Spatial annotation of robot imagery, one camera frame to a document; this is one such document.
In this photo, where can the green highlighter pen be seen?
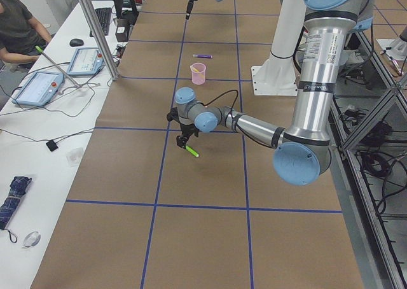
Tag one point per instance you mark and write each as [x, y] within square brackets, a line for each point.
[192, 151]

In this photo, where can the purple highlighter pen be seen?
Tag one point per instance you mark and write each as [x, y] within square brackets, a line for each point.
[202, 56]

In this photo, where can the pink mesh pen holder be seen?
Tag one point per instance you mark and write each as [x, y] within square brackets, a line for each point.
[198, 71]

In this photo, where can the dark brown box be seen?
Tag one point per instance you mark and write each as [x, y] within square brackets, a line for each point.
[122, 30]

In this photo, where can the black monitor stand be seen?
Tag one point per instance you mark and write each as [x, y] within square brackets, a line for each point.
[126, 9]

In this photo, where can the black keyboard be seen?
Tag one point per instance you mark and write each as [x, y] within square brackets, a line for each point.
[104, 18]

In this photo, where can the clear plastic packet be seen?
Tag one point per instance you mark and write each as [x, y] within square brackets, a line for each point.
[75, 156]

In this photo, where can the far blue teach pendant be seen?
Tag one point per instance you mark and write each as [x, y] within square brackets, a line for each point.
[85, 62]

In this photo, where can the blue teach pendant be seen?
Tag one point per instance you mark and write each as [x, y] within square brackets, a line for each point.
[85, 62]
[39, 89]

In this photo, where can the black computer mouse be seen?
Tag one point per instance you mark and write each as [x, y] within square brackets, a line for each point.
[76, 42]

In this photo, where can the small black square device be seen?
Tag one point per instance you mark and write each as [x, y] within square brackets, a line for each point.
[52, 145]

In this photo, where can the near blue teach pendant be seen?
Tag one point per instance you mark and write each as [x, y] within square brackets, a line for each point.
[39, 89]

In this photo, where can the metal reaching stick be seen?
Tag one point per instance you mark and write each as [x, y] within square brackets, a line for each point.
[75, 83]

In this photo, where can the folded blue umbrella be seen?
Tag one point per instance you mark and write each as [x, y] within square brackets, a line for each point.
[18, 188]

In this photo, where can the person in dark shirt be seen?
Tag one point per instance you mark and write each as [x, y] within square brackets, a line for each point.
[21, 33]

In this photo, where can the clear plastic wrapper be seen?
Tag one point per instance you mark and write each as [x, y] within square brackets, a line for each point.
[31, 240]

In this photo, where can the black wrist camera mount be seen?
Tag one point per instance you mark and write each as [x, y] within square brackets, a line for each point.
[173, 115]

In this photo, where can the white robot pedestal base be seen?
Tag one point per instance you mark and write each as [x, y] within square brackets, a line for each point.
[277, 74]

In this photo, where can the aluminium side frame rack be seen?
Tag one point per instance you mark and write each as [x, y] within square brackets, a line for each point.
[368, 122]

